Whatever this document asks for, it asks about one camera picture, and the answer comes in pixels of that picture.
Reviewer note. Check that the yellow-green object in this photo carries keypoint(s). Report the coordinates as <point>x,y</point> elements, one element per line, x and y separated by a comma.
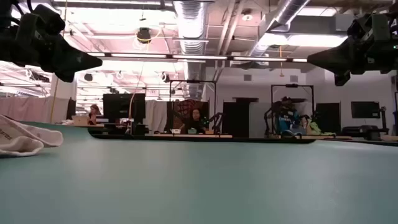
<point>314,129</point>

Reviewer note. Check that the slanted silver ventilation duct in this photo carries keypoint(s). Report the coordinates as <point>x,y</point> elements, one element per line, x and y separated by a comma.
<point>289,12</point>

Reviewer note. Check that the black ceiling dome camera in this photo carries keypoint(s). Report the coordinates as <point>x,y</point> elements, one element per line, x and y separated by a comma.
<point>144,35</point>

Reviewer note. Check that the long ceiling light strip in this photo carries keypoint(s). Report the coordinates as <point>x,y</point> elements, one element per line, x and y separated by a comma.
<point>199,57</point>

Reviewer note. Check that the person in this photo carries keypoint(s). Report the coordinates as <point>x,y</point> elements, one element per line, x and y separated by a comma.
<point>195,123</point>
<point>287,119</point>
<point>94,113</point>

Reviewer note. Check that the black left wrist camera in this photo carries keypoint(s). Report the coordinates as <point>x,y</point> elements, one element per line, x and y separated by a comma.
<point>48,20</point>

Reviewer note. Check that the black cabinet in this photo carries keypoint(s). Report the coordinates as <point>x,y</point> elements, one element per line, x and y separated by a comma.
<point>236,119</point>

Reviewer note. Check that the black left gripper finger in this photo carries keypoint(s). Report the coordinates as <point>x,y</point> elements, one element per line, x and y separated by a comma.
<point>74,59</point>
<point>65,77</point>

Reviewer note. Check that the black metal rig frame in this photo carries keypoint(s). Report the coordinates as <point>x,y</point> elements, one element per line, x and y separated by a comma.
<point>192,81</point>
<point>292,85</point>

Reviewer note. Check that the pink curtain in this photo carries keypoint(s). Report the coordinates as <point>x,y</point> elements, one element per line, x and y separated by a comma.
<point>31,109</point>

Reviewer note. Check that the white red-checked towel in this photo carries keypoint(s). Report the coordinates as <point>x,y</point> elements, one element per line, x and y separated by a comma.
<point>18,137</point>

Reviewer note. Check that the red patterned board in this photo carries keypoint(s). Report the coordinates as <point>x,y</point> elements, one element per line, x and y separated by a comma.
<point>185,109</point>

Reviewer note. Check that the green table mat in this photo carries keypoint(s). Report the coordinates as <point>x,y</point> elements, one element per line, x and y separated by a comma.
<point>199,186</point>

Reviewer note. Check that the tan laptop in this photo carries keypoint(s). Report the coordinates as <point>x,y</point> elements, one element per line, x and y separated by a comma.
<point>80,120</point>

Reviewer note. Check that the black upright panel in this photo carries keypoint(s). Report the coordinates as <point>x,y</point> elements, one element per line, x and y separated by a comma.
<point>328,118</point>

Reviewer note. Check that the black desk equipment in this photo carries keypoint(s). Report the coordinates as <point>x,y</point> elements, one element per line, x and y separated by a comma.
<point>363,132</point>

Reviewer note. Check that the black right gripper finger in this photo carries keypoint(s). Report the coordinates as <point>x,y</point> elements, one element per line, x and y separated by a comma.
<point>335,59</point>
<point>342,79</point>

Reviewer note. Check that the white curtain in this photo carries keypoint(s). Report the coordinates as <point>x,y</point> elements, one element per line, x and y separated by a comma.
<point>157,115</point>

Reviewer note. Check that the wide silver ventilation duct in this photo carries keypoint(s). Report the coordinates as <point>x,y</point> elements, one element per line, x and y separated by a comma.
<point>191,28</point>

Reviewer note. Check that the black wall screen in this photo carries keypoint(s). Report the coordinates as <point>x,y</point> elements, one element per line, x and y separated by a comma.
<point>365,109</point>

